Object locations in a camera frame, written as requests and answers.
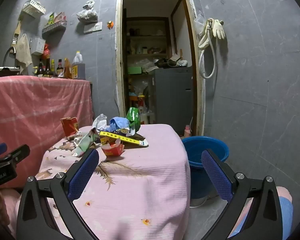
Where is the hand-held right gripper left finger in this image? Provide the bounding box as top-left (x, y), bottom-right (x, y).
top-left (16, 148), bottom-right (100, 240)

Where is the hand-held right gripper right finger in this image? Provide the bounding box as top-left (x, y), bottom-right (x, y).
top-left (201, 149), bottom-right (283, 240)

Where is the blue plastic basin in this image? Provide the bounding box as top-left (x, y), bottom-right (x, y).
top-left (181, 136), bottom-right (230, 199)

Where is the green white wrapper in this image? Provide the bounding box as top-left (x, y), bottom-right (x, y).
top-left (72, 127), bottom-right (100, 157)

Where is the trash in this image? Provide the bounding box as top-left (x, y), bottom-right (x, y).
top-left (101, 139), bottom-right (125, 156)

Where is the long yellow wrapper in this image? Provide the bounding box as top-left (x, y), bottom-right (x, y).
top-left (99, 131), bottom-right (149, 147)

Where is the white plastic wrapper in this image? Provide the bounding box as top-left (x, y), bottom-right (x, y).
top-left (92, 114), bottom-right (108, 130)

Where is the blue plastic bag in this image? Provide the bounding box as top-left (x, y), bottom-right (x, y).
top-left (109, 117), bottom-right (131, 130)

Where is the red checked cloth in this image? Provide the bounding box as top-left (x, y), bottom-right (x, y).
top-left (0, 76), bottom-right (94, 188)

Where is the red carton box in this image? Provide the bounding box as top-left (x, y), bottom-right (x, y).
top-left (60, 117), bottom-right (80, 137)

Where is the pink floral tablecloth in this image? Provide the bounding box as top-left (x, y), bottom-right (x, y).
top-left (36, 124), bottom-right (192, 240)

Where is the pink clothing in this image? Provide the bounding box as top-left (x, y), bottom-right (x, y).
top-left (276, 186), bottom-right (292, 199)

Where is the green drink can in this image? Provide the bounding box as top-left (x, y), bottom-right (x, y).
top-left (126, 107), bottom-right (141, 133)

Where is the blue ribbed clothing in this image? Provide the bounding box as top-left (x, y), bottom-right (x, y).
top-left (230, 196), bottom-right (293, 238)

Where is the white red sack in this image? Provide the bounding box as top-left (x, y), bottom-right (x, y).
top-left (140, 110), bottom-right (154, 124)

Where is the grey metal cabinet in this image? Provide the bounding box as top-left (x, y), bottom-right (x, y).
top-left (150, 66), bottom-right (193, 130)

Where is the yellow blue plastic toy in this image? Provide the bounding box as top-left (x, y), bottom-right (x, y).
top-left (129, 91), bottom-right (145, 108)

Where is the orange seasoning pouch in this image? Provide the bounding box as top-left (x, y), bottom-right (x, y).
top-left (64, 58), bottom-right (72, 78)

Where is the metal faucet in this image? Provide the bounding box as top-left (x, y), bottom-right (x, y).
top-left (3, 46), bottom-right (17, 67)

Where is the beige hanging towel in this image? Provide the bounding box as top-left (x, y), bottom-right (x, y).
top-left (16, 33), bottom-right (33, 68)

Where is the black wok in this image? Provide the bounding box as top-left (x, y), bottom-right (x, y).
top-left (154, 58), bottom-right (180, 68)

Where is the wooden storage shelf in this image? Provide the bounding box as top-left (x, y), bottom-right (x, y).
top-left (126, 17), bottom-right (169, 75)

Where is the hanging clear plastic bag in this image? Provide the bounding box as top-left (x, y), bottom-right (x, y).
top-left (76, 0), bottom-right (99, 23)

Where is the white wall box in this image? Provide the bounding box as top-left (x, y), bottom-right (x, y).
top-left (31, 37), bottom-right (46, 55)

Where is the white flexible hose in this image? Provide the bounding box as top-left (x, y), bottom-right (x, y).
top-left (199, 21), bottom-right (216, 79)

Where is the wooden handle brush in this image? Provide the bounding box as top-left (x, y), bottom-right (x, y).
top-left (11, 20), bottom-right (22, 47)

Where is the wooden door frame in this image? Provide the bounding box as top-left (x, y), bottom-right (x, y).
top-left (115, 0), bottom-right (205, 137)

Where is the grey wall shelf rack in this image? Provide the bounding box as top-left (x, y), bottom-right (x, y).
top-left (42, 21), bottom-right (67, 36)

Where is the white plastic wall basket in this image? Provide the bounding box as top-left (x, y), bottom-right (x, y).
top-left (22, 0), bottom-right (46, 18)

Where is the white wall socket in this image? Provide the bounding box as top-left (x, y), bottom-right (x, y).
top-left (84, 22), bottom-right (103, 33)

